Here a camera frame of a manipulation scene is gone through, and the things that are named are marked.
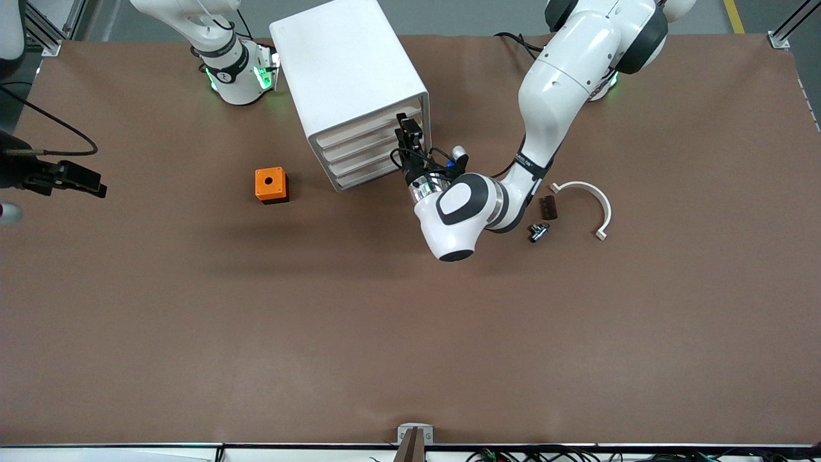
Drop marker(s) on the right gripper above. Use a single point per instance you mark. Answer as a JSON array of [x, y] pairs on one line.
[[16, 172]]

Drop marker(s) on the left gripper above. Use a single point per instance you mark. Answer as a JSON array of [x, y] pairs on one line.
[[412, 171]]

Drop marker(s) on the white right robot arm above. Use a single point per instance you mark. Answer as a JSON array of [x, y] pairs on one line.
[[234, 77]]

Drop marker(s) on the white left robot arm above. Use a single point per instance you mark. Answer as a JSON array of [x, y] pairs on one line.
[[564, 83]]

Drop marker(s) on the orange box with hole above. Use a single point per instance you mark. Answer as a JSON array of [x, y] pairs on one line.
[[269, 183]]

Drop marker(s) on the brown hexagonal block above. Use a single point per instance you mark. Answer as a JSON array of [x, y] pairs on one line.
[[549, 208]]

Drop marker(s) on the silver metal tee fitting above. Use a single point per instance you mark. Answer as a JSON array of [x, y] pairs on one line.
[[539, 231]]

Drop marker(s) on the grey metal table bracket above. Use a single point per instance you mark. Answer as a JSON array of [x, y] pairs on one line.
[[403, 433]]

